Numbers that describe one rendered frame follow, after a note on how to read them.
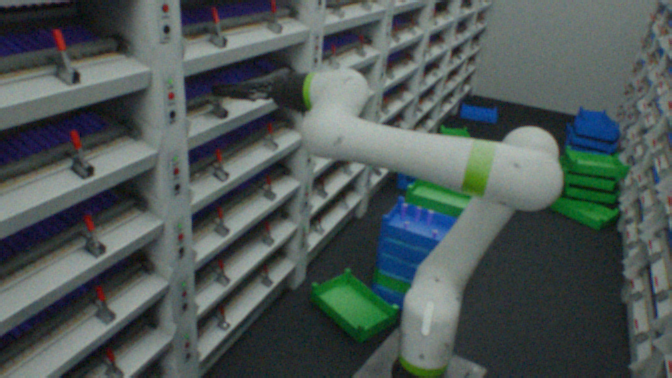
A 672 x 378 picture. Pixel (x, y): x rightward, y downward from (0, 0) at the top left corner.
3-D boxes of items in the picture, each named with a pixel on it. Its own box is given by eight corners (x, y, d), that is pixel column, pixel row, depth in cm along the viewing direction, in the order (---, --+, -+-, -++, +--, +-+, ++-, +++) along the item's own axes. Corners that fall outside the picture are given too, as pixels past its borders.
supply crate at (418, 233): (467, 233, 203) (471, 216, 199) (454, 258, 186) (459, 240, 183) (397, 212, 214) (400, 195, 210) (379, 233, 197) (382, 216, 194)
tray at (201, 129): (302, 96, 174) (312, 72, 169) (183, 153, 124) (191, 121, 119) (256, 66, 178) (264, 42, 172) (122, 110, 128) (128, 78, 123)
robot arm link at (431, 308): (454, 341, 130) (465, 280, 122) (446, 385, 116) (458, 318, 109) (405, 328, 134) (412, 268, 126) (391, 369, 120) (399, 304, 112)
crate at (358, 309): (396, 322, 200) (399, 306, 196) (358, 343, 188) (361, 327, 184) (346, 282, 220) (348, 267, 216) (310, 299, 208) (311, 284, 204)
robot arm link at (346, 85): (379, 95, 121) (368, 58, 113) (363, 132, 114) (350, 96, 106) (327, 93, 127) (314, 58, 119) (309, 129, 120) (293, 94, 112)
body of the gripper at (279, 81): (284, 111, 121) (253, 109, 125) (302, 102, 128) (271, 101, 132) (281, 79, 118) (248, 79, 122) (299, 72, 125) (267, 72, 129)
